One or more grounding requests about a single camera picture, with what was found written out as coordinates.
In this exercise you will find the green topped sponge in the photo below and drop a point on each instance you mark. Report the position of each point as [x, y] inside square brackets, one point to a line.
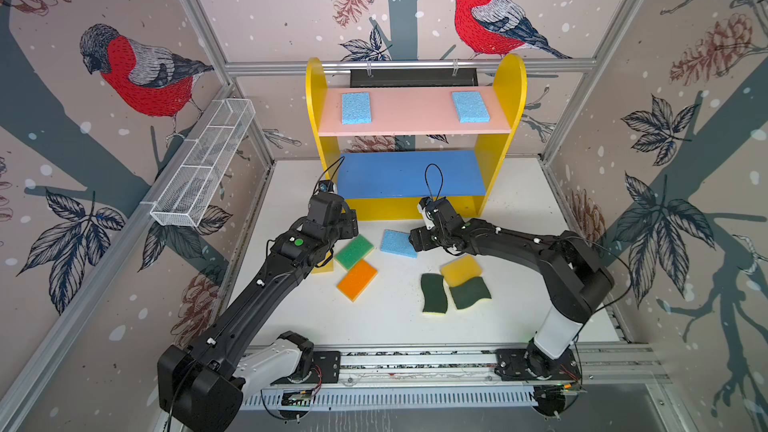
[355, 251]

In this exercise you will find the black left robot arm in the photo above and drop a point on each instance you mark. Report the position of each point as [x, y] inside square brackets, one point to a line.
[204, 384]

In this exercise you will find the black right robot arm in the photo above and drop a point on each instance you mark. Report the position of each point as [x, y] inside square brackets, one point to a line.
[575, 279]

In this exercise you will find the black bar behind shelf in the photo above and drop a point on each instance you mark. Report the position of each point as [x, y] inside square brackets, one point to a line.
[399, 78]

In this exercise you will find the dark green wavy scourer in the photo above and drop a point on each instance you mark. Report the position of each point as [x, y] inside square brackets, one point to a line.
[434, 296]
[469, 293]

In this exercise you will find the light blue sponge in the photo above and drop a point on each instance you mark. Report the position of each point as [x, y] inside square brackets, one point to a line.
[397, 243]
[356, 108]
[470, 107]

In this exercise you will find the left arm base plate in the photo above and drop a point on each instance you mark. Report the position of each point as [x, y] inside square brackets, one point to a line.
[321, 367]

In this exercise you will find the yellow shelf unit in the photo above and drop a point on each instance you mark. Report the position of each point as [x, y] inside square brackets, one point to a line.
[384, 186]

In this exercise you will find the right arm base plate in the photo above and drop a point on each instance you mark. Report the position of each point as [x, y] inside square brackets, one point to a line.
[517, 364]

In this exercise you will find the dark green wavy scourer left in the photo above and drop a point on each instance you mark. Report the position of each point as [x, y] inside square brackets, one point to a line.
[434, 296]

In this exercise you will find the orange topped sponge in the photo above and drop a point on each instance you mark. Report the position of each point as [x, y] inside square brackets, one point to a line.
[357, 280]

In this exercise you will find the dark green wavy scourer right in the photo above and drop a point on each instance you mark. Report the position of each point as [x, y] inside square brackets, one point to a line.
[469, 293]

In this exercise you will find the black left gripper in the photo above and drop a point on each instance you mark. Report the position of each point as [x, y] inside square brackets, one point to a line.
[350, 224]

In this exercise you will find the yellow sponge on scourers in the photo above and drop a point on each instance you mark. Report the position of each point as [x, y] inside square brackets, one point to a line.
[460, 270]

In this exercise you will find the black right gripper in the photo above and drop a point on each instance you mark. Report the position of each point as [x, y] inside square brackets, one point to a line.
[418, 236]

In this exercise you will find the aluminium front rail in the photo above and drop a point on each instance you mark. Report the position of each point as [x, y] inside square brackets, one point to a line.
[600, 363]

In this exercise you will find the white wire mesh basket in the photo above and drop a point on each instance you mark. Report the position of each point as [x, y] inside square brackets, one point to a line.
[194, 184]

